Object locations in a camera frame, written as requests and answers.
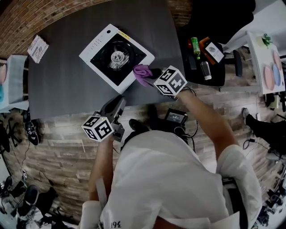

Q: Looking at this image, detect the orange plastic object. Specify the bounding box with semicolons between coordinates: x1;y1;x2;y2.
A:
199;37;216;66

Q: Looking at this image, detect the black office chair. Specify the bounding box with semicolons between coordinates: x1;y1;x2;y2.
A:
178;0;257;88

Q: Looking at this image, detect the clear plastic bottle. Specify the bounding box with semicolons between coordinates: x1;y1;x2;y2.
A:
200;60;212;81

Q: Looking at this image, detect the white portable gas stove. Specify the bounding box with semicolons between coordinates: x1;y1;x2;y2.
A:
78;23;156;94

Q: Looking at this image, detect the black bag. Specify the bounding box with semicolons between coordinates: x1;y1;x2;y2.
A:
29;187;59;216

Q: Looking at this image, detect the person's right forearm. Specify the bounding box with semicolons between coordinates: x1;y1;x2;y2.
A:
176;90;239;153

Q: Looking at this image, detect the person's left forearm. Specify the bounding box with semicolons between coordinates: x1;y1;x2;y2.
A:
88;136;116;202

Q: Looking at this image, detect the white printed cardboard box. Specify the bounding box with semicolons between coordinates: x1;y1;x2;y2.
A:
27;34;50;64

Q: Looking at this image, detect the black shoulder strap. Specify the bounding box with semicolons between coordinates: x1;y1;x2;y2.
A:
222;178;244;215

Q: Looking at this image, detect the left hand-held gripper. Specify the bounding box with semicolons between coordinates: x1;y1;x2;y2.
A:
81;96;127;143

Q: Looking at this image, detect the black remote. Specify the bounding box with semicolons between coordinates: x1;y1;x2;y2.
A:
187;52;197;70

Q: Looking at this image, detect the pink plate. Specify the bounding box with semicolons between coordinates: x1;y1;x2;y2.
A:
263;64;275;91
0;64;7;85
273;50;283;70

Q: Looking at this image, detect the table with light blue tablecloth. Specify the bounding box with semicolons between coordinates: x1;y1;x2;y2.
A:
0;55;29;113

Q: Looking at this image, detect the small green plant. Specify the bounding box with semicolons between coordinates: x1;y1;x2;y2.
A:
261;33;273;48

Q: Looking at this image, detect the purple cloth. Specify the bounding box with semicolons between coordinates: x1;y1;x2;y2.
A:
133;64;154;87

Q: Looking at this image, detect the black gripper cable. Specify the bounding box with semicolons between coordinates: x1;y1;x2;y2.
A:
178;86;198;97

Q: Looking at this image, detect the person's white shirt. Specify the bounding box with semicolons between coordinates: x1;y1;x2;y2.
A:
80;129;263;229

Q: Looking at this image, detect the white table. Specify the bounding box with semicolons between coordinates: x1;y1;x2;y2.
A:
247;30;286;95

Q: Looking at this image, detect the blue plate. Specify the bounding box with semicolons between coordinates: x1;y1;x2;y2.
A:
272;64;282;87

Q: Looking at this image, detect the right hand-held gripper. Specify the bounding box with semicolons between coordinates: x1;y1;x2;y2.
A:
141;65;188;102

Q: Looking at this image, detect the grey strap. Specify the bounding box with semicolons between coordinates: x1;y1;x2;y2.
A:
95;178;108;208

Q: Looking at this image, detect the black recorder box with screen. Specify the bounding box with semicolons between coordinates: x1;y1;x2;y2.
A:
164;108;188;126

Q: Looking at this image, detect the white printed card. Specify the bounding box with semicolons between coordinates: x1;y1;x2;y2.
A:
204;41;225;64

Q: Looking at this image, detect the person's black shoe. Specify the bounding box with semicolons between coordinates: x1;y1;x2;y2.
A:
129;118;150;133

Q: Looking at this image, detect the green bottle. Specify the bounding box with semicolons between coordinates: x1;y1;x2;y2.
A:
190;37;201;60

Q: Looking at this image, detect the black sneaker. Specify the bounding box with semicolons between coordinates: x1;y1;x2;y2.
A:
24;119;41;146

